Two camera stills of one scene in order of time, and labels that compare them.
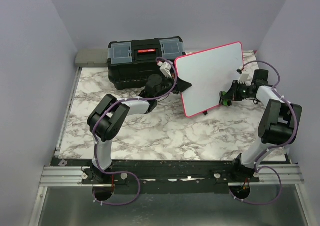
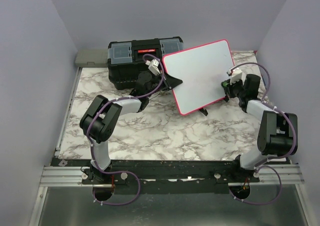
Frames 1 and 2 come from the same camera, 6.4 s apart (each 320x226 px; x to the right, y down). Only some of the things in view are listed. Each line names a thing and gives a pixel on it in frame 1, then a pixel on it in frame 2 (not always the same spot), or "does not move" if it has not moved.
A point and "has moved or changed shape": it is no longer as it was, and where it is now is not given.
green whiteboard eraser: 225,100 → 226,83
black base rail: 166,177 does not move
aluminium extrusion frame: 59,176 does not move
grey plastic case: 92,58 does not move
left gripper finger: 183,85 → 172,82
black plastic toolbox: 131,62 does not move
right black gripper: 233,91 → 230,87
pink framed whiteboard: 209,72 has moved or changed shape
